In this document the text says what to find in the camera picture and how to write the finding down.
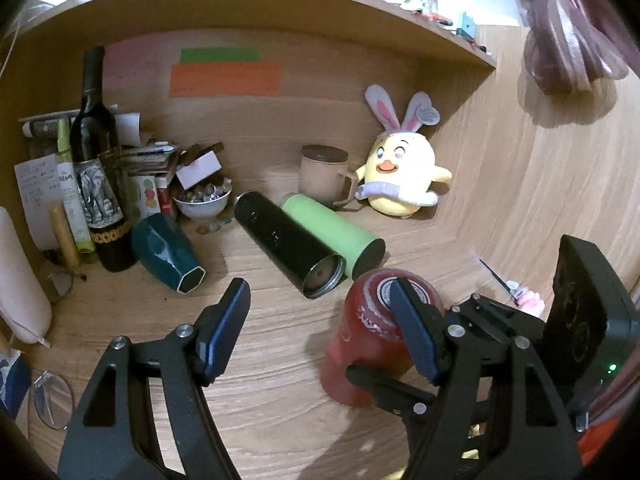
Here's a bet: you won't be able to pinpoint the red thermos cup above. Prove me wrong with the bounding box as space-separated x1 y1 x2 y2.
320 268 444 406

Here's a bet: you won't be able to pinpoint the teal hexagonal cup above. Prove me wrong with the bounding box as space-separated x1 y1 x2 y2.
132 212 206 295

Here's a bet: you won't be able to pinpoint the eyeglasses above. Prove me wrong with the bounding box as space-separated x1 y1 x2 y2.
32 370 75 430

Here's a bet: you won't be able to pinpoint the blue white tissue box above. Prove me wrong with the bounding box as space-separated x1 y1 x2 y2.
0 349 32 420

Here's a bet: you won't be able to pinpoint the green thermos bottle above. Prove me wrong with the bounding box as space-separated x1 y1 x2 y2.
281 194 386 280

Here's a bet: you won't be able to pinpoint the pink mug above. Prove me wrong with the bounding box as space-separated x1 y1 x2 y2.
0 207 52 348

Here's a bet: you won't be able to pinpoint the black thermos bottle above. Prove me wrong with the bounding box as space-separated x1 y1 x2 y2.
233 191 346 299

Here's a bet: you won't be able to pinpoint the yellow wooden stick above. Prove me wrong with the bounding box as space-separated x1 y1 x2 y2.
48 202 81 269

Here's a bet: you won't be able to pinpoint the yellow chick bunny plush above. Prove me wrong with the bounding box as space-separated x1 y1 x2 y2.
355 84 452 218

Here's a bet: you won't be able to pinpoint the colourful dotted white can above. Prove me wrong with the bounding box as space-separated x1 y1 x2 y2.
130 174 160 221

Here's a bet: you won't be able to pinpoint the beige lidded mug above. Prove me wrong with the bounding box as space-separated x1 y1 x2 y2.
298 144 359 209

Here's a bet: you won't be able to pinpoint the dark wine bottle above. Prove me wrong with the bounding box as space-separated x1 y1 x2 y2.
70 46 138 273

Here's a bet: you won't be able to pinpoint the white bowl with trinkets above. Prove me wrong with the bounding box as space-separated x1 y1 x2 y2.
174 178 232 221

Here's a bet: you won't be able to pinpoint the green white tube bottle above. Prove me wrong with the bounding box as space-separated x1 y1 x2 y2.
56 116 94 255

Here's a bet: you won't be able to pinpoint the white handwritten note paper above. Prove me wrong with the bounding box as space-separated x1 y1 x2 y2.
14 154 62 252

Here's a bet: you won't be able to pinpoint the stack of books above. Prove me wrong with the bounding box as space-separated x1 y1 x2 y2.
120 141 180 188

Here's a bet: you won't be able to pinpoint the small white box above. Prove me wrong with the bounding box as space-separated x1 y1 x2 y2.
176 151 221 190

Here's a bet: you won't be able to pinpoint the brown tied curtain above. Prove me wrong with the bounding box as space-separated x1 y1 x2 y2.
523 0 629 96

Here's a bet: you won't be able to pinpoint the blue pencil sharpener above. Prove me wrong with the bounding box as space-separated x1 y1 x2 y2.
456 12 476 42

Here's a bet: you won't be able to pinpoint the orange sticky note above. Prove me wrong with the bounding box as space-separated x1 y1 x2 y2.
169 62 282 99

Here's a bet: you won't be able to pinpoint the pink sticky note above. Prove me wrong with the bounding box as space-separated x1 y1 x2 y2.
104 36 158 84

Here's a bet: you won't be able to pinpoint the green sticky note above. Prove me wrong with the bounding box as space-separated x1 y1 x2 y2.
179 47 262 64

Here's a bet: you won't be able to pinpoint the wooden shelf board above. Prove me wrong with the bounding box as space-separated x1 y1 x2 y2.
18 0 496 67

